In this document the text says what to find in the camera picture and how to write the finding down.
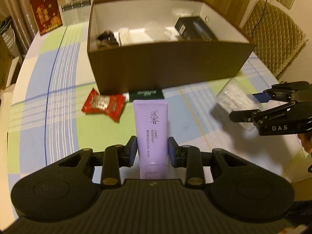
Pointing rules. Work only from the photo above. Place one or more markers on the purple shampoo tube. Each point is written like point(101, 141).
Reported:
point(151, 126)

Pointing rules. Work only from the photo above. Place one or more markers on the red decorated box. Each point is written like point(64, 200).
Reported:
point(46, 12)

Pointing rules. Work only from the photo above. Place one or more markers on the brown storage box white inside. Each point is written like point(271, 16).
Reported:
point(158, 65)

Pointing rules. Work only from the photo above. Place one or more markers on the chair with quilted cover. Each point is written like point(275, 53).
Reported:
point(275, 34)

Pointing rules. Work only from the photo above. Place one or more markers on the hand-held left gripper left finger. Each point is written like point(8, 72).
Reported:
point(132, 151)

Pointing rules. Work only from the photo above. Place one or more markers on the white photo print box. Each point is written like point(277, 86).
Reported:
point(73, 7)

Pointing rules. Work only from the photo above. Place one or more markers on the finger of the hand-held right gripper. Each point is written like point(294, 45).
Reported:
point(246, 116)
point(282, 91)

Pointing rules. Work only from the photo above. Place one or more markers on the dark green tube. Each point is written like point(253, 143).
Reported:
point(146, 95)

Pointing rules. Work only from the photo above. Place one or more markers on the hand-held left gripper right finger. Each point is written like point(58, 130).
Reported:
point(171, 151)

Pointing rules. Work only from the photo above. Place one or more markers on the checked cloth covered desktop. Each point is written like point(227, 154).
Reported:
point(61, 78)

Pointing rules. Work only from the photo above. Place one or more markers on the person's right hand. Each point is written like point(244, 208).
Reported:
point(307, 141)

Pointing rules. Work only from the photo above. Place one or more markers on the black product box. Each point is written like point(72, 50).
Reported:
point(195, 28)

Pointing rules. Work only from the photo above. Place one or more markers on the white packet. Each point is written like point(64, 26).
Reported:
point(132, 36)

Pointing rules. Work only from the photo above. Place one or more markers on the clear cotton swab container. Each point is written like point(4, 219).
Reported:
point(234, 97)

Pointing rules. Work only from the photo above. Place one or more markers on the silver metal container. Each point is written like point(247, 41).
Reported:
point(7, 35)

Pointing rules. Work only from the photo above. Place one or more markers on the black hair scrunchie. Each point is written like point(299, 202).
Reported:
point(107, 39)

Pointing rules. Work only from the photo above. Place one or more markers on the red snack packet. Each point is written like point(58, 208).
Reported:
point(104, 103)

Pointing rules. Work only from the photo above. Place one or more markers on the beige curtain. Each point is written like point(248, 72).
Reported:
point(22, 4)

